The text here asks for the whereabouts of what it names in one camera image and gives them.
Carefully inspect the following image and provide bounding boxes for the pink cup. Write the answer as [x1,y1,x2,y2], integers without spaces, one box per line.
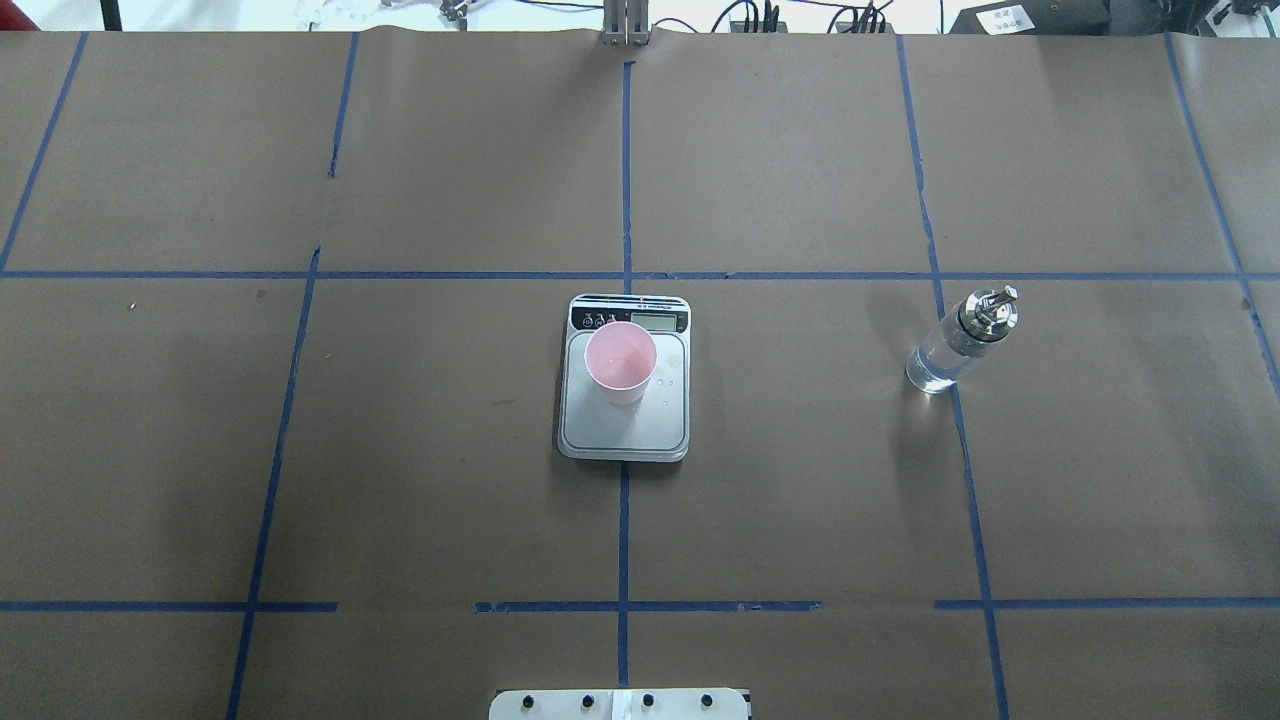
[584,322,658,406]

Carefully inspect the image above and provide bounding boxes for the glass sauce bottle steel cap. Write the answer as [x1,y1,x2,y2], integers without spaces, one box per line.
[905,284,1020,395]

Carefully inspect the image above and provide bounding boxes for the digital kitchen scale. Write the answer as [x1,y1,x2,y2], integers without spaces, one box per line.
[557,293,692,462]

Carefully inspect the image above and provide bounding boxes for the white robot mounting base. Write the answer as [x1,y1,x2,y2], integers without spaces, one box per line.
[488,687,753,719]

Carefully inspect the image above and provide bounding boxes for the aluminium frame post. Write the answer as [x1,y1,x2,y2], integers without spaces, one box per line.
[600,0,652,47]

